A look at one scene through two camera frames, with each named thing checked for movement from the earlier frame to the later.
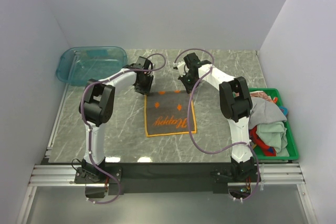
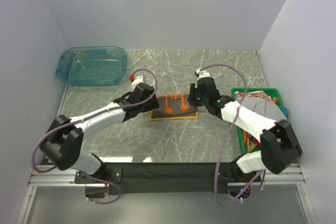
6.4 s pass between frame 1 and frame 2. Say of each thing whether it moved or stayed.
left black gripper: moved
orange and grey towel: moved
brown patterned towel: stayed
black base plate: stayed
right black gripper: moved
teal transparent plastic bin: stayed
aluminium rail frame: stayed
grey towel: stayed
